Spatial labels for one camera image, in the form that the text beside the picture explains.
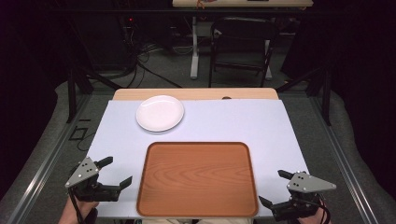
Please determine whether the person's left hand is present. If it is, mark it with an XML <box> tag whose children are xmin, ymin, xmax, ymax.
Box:
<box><xmin>58</xmin><ymin>198</ymin><xmax>99</xmax><ymax>224</ymax></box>

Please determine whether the brown wooden tray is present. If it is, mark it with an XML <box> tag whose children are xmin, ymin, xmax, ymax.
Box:
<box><xmin>135</xmin><ymin>141</ymin><xmax>260</xmax><ymax>218</ymax></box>

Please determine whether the black folding chair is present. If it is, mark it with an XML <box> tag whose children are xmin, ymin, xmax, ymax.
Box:
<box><xmin>208</xmin><ymin>17</ymin><xmax>280</xmax><ymax>89</ymax></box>

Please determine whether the black curtain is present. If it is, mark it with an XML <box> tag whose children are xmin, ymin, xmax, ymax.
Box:
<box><xmin>0</xmin><ymin>0</ymin><xmax>74</xmax><ymax>200</ymax></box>
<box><xmin>281</xmin><ymin>0</ymin><xmax>396</xmax><ymax>200</ymax></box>

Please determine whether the black metal frame stand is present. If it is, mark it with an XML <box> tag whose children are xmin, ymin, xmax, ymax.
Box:
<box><xmin>65</xmin><ymin>65</ymin><xmax>123</xmax><ymax>124</ymax></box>
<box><xmin>276</xmin><ymin>65</ymin><xmax>332</xmax><ymax>127</ymax></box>

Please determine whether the aluminium floor rail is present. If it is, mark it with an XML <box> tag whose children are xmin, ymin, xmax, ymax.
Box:
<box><xmin>6</xmin><ymin>92</ymin><xmax>92</xmax><ymax>224</ymax></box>
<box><xmin>309</xmin><ymin>95</ymin><xmax>380</xmax><ymax>224</ymax></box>

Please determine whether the dark cabinet with red light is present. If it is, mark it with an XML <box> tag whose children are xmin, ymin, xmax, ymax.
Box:
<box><xmin>69</xmin><ymin>13</ymin><xmax>138</xmax><ymax>72</ymax></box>

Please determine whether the white round plate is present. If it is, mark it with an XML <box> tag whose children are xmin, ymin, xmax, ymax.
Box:
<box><xmin>135</xmin><ymin>94</ymin><xmax>185</xmax><ymax>133</ymax></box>

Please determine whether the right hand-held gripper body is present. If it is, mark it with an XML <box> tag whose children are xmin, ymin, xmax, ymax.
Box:
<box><xmin>271</xmin><ymin>171</ymin><xmax>337</xmax><ymax>223</ymax></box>

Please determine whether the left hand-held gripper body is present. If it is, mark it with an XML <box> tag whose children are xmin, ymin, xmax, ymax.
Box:
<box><xmin>64</xmin><ymin>156</ymin><xmax>121</xmax><ymax>203</ymax></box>

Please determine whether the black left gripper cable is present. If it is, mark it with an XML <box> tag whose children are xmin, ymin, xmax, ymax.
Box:
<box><xmin>67</xmin><ymin>188</ymin><xmax>87</xmax><ymax>224</ymax></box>

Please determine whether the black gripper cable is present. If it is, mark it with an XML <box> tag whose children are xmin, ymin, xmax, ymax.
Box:
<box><xmin>317</xmin><ymin>194</ymin><xmax>332</xmax><ymax>224</ymax></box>
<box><xmin>67</xmin><ymin>188</ymin><xmax>87</xmax><ymax>224</ymax></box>

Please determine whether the pale table cover sheet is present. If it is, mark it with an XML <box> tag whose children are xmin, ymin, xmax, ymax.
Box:
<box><xmin>83</xmin><ymin>99</ymin><xmax>310</xmax><ymax>219</ymax></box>

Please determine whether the white desk leg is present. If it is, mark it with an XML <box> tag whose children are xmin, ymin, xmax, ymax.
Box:
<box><xmin>190</xmin><ymin>16</ymin><xmax>201</xmax><ymax>80</ymax></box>
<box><xmin>263</xmin><ymin>39</ymin><xmax>274</xmax><ymax>80</ymax></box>

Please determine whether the person's right hand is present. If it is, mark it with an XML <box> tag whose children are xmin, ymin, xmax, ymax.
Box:
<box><xmin>298</xmin><ymin>203</ymin><xmax>332</xmax><ymax>224</ymax></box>

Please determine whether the thin black floor cable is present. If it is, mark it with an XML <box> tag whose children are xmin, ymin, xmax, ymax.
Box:
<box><xmin>77</xmin><ymin>132</ymin><xmax>96</xmax><ymax>153</ymax></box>

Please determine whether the bundle of black floor cables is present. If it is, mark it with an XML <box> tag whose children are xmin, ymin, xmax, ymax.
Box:
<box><xmin>122</xmin><ymin>18</ymin><xmax>183</xmax><ymax>90</ymax></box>

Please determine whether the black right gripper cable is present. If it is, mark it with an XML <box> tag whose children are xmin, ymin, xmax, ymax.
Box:
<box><xmin>317</xmin><ymin>194</ymin><xmax>332</xmax><ymax>224</ymax></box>

